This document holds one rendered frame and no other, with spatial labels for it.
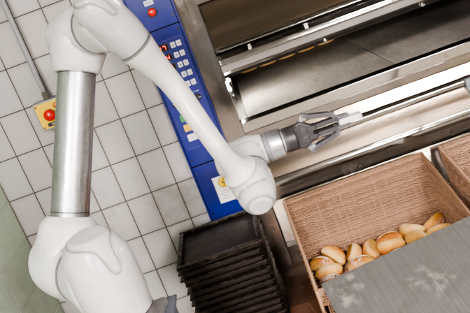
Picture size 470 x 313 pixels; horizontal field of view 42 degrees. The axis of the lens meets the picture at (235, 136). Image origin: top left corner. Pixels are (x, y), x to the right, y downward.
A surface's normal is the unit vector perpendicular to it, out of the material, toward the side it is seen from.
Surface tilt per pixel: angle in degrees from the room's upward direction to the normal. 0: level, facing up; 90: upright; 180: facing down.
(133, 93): 90
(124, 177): 90
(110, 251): 70
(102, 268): 75
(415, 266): 21
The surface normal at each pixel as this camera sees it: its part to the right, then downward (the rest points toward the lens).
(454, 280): -0.32, -0.74
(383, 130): -0.07, -0.06
